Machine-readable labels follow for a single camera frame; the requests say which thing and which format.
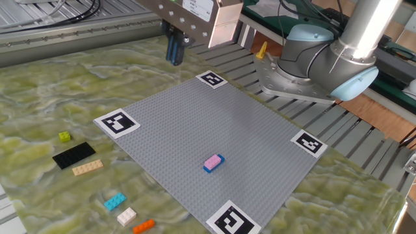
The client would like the silver Schunk gripper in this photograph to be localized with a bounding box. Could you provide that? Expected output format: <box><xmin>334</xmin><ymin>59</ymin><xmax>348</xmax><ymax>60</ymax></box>
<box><xmin>135</xmin><ymin>0</ymin><xmax>245</xmax><ymax>67</ymax></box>

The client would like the grey Lego baseplate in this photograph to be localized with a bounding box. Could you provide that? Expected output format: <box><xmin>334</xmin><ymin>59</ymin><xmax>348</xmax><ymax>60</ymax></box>
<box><xmin>93</xmin><ymin>70</ymin><xmax>328</xmax><ymax>234</ymax></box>

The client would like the pink Lego brick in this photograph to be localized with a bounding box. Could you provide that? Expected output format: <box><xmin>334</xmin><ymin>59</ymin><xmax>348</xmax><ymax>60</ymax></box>
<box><xmin>203</xmin><ymin>154</ymin><xmax>223</xmax><ymax>171</ymax></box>

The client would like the blue Lego brick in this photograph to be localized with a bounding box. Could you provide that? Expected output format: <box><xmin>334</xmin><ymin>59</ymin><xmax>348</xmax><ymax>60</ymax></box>
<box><xmin>203</xmin><ymin>153</ymin><xmax>226</xmax><ymax>174</ymax></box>

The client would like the black Lego plate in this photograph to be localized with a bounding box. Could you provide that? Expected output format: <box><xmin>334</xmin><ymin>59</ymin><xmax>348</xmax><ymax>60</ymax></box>
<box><xmin>52</xmin><ymin>141</ymin><xmax>97</xmax><ymax>170</ymax></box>

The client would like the tan Lego plate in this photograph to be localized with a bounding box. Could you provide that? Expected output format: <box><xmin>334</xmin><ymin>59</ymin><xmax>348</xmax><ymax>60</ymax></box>
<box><xmin>71</xmin><ymin>159</ymin><xmax>105</xmax><ymax>177</ymax></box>

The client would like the cyan Lego brick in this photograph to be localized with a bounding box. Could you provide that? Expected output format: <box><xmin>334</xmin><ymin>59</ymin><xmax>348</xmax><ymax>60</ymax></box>
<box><xmin>103</xmin><ymin>192</ymin><xmax>127</xmax><ymax>211</ymax></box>

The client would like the white Lego brick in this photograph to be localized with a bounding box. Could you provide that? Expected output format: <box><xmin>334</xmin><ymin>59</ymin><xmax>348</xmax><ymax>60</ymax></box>
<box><xmin>116</xmin><ymin>207</ymin><xmax>137</xmax><ymax>228</ymax></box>

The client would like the orange Lego brick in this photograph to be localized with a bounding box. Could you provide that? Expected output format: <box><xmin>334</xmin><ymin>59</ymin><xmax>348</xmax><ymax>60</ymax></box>
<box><xmin>132</xmin><ymin>218</ymin><xmax>156</xmax><ymax>234</ymax></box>

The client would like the black white fiducial marker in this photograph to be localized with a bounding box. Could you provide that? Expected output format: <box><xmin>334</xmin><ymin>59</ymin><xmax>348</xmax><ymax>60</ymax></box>
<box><xmin>290</xmin><ymin>129</ymin><xmax>328</xmax><ymax>159</ymax></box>
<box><xmin>205</xmin><ymin>200</ymin><xmax>262</xmax><ymax>234</ymax></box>
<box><xmin>195</xmin><ymin>70</ymin><xmax>229</xmax><ymax>90</ymax></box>
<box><xmin>93</xmin><ymin>108</ymin><xmax>141</xmax><ymax>140</ymax></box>

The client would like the yellow plastic clip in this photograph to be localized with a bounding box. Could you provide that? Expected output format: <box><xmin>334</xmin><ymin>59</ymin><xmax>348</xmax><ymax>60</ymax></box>
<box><xmin>255</xmin><ymin>41</ymin><xmax>268</xmax><ymax>60</ymax></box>

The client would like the clear plastic bag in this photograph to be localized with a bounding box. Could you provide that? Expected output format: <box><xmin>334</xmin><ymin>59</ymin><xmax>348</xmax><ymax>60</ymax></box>
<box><xmin>250</xmin><ymin>0</ymin><xmax>283</xmax><ymax>17</ymax></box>

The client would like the silver robot mounting plate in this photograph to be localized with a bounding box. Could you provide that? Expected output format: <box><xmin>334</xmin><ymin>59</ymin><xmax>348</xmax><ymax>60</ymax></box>
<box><xmin>253</xmin><ymin>53</ymin><xmax>337</xmax><ymax>105</ymax></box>

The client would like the green marble pattern mat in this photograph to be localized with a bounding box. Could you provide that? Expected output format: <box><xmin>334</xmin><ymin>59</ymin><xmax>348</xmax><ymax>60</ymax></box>
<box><xmin>0</xmin><ymin>34</ymin><xmax>409</xmax><ymax>234</ymax></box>

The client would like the black keyboard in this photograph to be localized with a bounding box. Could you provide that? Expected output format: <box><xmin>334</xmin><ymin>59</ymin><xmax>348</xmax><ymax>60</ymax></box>
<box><xmin>320</xmin><ymin>8</ymin><xmax>350</xmax><ymax>32</ymax></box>

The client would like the white zip tie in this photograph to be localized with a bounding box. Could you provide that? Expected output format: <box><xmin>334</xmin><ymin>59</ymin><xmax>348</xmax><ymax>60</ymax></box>
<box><xmin>328</xmin><ymin>38</ymin><xmax>350</xmax><ymax>75</ymax></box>

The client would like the aluminium profile rail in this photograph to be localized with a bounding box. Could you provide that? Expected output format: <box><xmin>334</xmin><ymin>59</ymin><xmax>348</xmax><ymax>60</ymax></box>
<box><xmin>0</xmin><ymin>16</ymin><xmax>163</xmax><ymax>68</ymax></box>

